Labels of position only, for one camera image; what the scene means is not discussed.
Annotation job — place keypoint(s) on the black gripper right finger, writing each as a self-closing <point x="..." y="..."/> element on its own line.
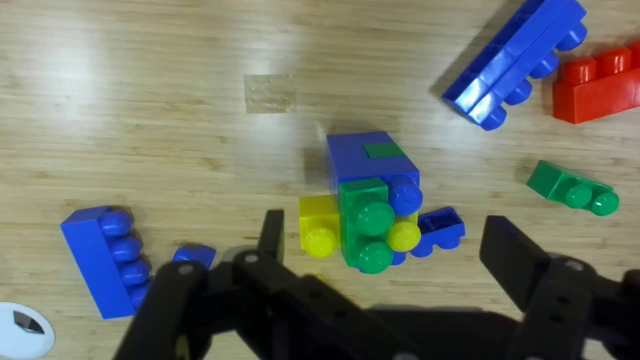
<point x="566" y="313"/>

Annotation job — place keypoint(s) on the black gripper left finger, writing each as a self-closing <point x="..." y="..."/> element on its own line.
<point x="201" y="313"/>

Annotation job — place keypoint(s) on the tiny blue toy block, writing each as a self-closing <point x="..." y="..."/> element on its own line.
<point x="195" y="256"/>

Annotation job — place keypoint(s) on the blue four-stud toy block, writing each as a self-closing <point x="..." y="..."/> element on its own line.
<point x="92" y="260"/>

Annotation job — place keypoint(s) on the square green toy block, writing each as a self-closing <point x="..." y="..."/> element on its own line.
<point x="566" y="188"/>

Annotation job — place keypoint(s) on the yellow stacked toy block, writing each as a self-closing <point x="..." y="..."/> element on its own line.
<point x="318" y="220"/>

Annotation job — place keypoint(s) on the slim blue toy block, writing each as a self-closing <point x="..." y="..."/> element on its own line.
<point x="441" y="228"/>

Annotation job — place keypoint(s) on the green top toy block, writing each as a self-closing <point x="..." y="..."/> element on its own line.
<point x="362" y="227"/>

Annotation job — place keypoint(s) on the tall blue stacked block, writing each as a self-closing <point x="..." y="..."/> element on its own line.
<point x="352" y="162"/>

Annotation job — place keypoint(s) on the long red toy block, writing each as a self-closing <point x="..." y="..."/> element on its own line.
<point x="597" y="91"/>

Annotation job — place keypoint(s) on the green block inside stack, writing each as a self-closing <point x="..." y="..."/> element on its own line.
<point x="384" y="151"/>

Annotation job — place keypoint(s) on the wide blue toy block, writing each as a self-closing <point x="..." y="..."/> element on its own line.
<point x="513" y="56"/>

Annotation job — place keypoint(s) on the white table grommet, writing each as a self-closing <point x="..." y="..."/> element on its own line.
<point x="23" y="332"/>

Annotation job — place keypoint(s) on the clear tape patch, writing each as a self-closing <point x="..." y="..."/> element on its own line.
<point x="270" y="92"/>

